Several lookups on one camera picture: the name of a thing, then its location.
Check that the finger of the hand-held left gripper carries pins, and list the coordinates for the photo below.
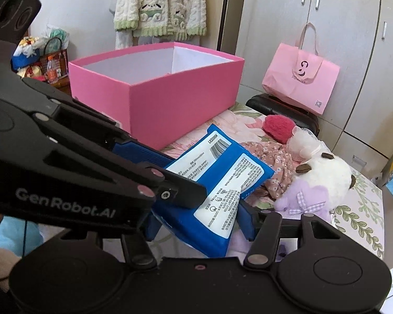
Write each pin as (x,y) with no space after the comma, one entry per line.
(183,193)
(140,152)

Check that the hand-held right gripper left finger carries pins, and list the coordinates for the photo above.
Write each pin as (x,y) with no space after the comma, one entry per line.
(152,227)

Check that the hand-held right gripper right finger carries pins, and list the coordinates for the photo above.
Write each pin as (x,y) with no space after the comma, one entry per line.
(247,224)

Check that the blue tissue packet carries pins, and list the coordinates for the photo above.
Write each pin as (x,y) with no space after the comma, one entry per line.
(249,176)

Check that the pink cardboard box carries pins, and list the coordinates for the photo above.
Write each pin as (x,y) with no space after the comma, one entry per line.
(170,104)

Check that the pink floral cloth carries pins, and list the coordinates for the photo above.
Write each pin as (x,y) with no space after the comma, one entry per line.
(275,163)

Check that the white purple plush toy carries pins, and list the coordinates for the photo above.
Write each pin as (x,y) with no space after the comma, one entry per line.
(327,176)

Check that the white mesh bath sponge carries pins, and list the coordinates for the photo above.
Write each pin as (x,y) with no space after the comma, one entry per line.
(303,144)

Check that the white blue flower bouquet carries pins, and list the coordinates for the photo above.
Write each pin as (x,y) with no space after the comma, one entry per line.
(26,52)

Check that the plastic bottle orange label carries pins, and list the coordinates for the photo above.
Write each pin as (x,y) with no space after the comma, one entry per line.
(51,70)

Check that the orange mesh basket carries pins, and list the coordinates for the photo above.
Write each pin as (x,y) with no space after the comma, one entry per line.
(62,62)

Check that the floral bedsheet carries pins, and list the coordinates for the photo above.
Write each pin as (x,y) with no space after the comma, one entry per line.
(357,202)

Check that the white fluffy garment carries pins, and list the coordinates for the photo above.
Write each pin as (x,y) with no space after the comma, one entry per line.
(124,41)

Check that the black suitcase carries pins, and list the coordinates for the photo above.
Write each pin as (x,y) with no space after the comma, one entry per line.
(268,104)

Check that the light blue cloth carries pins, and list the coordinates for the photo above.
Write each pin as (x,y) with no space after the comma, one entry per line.
(9,235)

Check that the cream green knit cardigan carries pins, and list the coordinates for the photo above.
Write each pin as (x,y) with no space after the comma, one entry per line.
(157,3)

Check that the pink tote bag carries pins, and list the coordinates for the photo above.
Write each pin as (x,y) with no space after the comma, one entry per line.
(298,81)

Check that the black metal pole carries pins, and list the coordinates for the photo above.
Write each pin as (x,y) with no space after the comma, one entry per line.
(223,13)

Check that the white wardrobe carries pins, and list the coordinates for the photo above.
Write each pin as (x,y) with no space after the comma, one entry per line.
(347,72)

